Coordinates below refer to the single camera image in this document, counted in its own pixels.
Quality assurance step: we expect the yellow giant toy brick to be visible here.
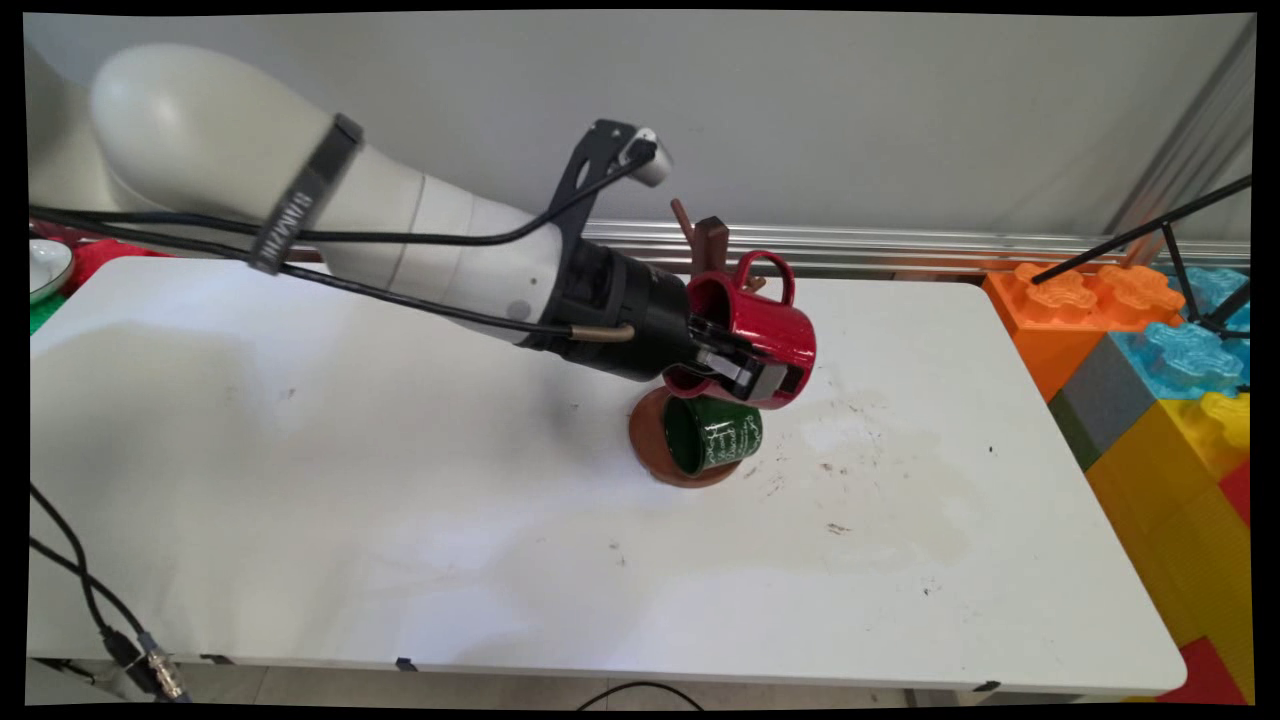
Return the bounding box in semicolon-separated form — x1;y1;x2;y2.
1085;392;1256;701

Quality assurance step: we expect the green enamel mug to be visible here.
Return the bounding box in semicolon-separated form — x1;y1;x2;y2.
663;395;764;477

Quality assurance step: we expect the brown wooden mug tree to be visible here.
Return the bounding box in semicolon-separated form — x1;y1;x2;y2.
628;198;771;489

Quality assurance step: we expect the black cable with metal connector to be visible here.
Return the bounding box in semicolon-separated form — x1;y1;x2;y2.
30;538;193;703

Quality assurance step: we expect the aluminium rail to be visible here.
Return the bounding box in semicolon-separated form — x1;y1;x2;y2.
580;218;1251;278

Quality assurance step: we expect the black floor cable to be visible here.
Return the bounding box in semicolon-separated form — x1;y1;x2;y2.
575;681;707;711

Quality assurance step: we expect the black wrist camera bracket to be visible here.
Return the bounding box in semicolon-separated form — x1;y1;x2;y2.
547;119;641;263

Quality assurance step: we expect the red enamel mug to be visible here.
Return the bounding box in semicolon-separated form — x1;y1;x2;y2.
662;250;817;411

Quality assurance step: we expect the black camera cable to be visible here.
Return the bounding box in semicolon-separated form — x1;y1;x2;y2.
30;140;658;249

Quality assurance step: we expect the white bowl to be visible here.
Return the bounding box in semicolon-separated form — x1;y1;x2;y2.
30;238;75;304

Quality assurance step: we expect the orange giant toy brick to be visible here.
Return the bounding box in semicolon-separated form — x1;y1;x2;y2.
982;263;1186;403

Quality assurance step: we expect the black velcro strap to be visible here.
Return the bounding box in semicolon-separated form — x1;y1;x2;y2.
248;113;365;276

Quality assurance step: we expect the aluminium frame post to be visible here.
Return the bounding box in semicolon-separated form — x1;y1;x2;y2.
1105;20;1256;266

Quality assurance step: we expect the red giant toy brick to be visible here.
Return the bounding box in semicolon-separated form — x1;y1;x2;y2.
1160;638;1247;706

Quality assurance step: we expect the light blue giant toy brick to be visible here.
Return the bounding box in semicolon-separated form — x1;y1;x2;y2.
1108;268;1251;403

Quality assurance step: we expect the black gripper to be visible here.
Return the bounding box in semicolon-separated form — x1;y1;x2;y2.
545;242;792;407

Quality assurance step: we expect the grey giant toy brick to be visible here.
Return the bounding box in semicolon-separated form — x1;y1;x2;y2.
1048;335;1161;473

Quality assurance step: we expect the black cable with brass plug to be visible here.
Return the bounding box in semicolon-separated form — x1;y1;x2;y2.
30;210;638;345

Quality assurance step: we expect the black tripod stand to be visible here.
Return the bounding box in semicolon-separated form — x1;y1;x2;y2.
1030;177;1253;341

